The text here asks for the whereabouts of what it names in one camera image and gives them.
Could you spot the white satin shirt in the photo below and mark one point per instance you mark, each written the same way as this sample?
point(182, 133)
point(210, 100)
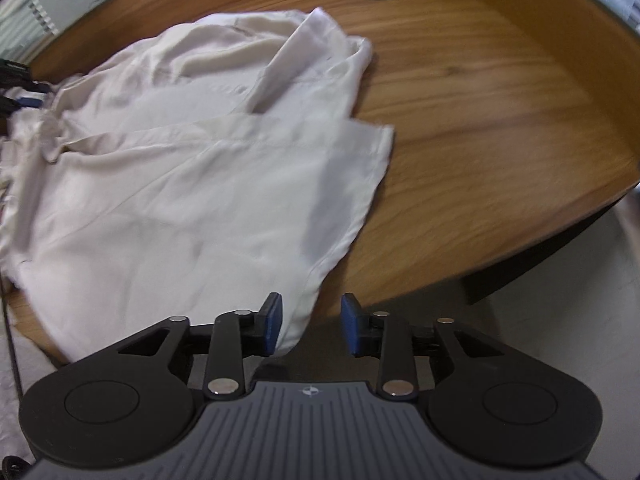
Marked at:
point(175, 185)

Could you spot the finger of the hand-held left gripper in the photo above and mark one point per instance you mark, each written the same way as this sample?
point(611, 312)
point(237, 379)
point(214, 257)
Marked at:
point(27, 101)

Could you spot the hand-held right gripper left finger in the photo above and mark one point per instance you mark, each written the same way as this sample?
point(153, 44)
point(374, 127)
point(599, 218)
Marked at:
point(273, 322)

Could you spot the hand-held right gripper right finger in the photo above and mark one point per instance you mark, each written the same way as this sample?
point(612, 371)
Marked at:
point(350, 325)

